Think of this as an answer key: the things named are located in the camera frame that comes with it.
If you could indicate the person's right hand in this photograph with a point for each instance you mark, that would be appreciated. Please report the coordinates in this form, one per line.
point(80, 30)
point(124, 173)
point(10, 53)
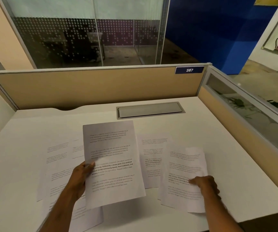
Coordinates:
point(209, 187)

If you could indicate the person's right forearm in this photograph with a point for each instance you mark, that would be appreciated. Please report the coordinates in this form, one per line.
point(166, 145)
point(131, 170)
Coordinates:
point(223, 217)

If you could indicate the beige desk partition panel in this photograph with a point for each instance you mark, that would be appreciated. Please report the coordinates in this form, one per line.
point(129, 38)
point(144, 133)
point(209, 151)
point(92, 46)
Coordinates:
point(93, 88)

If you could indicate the yellow sign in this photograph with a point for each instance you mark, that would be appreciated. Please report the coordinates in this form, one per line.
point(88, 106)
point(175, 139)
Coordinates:
point(269, 1)

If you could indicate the white printed paper sheet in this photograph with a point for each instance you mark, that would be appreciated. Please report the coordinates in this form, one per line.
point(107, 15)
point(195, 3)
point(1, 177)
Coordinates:
point(182, 166)
point(85, 218)
point(152, 161)
point(56, 166)
point(78, 149)
point(114, 164)

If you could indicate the person's left hand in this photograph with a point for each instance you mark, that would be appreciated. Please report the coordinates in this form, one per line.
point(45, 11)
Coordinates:
point(77, 177)

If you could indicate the person's right fingers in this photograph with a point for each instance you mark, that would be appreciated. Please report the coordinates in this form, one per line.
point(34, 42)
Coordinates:
point(196, 181)

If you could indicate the person's left forearm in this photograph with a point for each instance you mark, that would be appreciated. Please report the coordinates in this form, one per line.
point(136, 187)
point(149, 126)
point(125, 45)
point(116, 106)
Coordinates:
point(60, 210)

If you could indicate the blue number label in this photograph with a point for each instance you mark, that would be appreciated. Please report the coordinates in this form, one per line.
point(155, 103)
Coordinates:
point(189, 70)

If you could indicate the partition panel with glass strip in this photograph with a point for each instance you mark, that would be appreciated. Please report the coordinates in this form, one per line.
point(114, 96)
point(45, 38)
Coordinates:
point(238, 111)

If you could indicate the dotted frosted glass wall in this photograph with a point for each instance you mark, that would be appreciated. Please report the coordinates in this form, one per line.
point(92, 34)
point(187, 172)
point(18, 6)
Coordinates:
point(81, 31)

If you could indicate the person's left thumb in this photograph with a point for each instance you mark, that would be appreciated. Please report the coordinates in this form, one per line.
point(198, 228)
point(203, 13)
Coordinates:
point(88, 165)

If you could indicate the office chair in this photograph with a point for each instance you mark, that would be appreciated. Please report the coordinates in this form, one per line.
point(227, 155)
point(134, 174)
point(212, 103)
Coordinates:
point(94, 45)

